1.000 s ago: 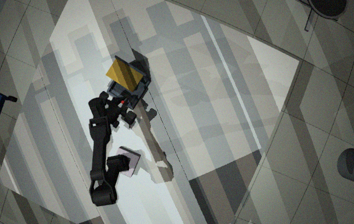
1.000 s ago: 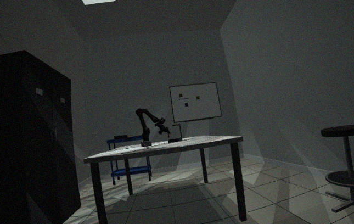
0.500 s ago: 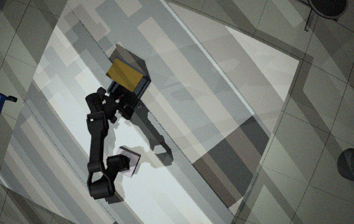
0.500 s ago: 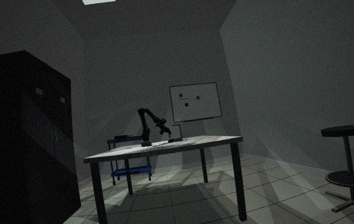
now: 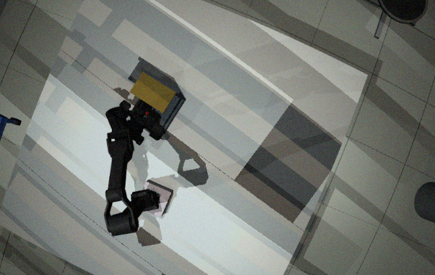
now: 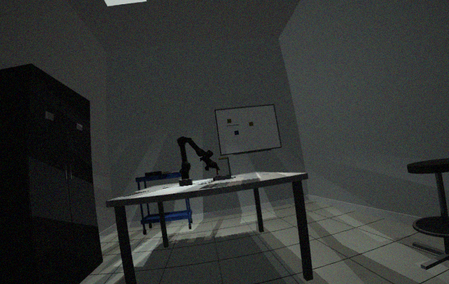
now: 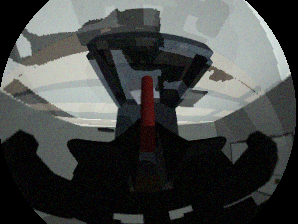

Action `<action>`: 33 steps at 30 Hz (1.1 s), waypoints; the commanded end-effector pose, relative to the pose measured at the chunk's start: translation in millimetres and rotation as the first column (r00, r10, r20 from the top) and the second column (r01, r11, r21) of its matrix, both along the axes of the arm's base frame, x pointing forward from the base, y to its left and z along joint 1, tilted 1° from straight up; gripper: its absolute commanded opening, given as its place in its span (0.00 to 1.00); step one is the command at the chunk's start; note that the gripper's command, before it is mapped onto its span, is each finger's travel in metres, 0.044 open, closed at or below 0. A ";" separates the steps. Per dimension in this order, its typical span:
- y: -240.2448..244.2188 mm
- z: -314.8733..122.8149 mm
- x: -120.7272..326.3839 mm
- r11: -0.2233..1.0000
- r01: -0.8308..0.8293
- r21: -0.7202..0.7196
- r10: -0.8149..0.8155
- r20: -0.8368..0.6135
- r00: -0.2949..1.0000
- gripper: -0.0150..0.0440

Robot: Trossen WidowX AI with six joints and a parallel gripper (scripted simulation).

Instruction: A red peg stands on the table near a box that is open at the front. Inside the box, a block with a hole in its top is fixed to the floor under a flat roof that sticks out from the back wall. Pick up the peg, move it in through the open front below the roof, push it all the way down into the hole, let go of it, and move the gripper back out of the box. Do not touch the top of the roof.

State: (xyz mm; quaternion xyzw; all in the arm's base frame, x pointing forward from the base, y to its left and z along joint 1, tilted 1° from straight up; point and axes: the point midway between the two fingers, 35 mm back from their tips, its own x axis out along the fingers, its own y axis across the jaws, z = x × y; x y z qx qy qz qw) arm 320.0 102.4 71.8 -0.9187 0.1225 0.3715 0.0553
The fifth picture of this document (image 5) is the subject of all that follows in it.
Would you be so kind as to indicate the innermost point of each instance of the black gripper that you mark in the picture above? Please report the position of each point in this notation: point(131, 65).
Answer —
point(137, 123)

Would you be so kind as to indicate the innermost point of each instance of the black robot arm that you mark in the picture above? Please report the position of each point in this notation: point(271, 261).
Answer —
point(121, 151)

